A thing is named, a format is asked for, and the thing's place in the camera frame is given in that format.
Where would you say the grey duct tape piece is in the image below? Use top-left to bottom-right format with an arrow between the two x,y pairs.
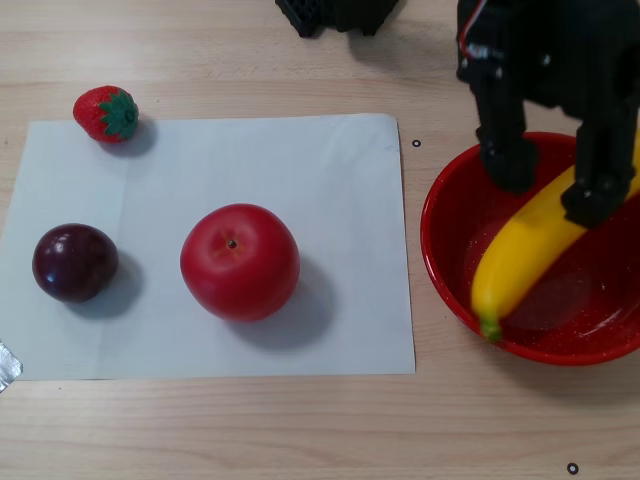
0,339 -> 24,395

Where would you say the red white servo wire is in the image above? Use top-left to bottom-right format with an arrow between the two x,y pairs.
458,0 -> 487,56

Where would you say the red speckled bowl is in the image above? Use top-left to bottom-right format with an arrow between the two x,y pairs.
419,131 -> 640,367

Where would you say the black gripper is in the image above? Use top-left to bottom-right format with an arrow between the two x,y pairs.
456,0 -> 640,230

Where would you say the red toy apple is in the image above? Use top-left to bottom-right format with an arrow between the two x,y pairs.
179,202 -> 302,324

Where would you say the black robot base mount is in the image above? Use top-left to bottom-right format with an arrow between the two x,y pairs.
274,0 -> 401,39

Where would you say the white paper sheet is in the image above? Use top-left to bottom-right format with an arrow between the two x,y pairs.
0,113 -> 417,382

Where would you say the red toy strawberry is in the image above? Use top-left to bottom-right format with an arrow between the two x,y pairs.
72,84 -> 140,145

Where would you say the dark purple toy plum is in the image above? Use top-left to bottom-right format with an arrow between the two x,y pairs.
31,222 -> 120,305

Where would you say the yellow toy banana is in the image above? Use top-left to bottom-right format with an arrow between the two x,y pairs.
471,149 -> 640,344

